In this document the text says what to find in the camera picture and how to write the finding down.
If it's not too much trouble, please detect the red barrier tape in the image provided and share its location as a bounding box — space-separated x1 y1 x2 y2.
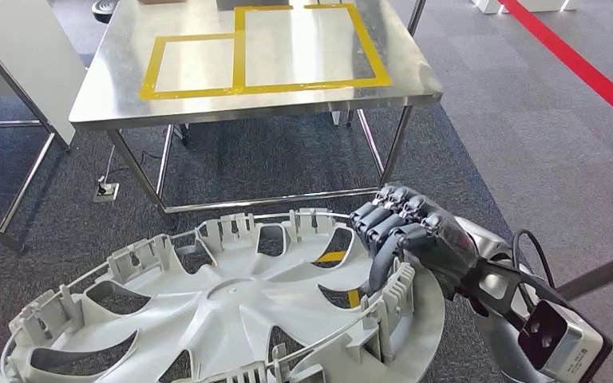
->
499 0 613 134

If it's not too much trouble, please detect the yellow floor tape square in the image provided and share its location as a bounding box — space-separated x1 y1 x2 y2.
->
314 250 362 310

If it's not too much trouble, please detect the grey plastic hubcap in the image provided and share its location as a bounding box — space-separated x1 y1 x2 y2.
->
0 207 446 383

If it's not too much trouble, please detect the floor power socket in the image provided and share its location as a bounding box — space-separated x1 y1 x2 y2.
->
93 176 121 204

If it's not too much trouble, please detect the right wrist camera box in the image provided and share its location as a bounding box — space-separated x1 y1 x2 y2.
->
462 259 613 383

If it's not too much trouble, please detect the black round stool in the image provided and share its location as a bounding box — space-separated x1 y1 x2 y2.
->
91 0 121 25

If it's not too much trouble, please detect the stainless steel workbench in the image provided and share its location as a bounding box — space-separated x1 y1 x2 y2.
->
68 0 444 218

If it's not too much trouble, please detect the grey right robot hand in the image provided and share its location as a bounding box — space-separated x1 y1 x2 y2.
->
350 182 480 302

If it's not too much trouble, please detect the white floor socket cable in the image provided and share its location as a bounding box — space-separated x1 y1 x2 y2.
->
102 142 117 184

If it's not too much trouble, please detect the white low partition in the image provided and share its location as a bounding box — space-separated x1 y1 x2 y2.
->
470 0 577 14

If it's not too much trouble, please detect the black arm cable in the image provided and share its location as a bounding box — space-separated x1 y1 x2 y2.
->
511 228 557 318

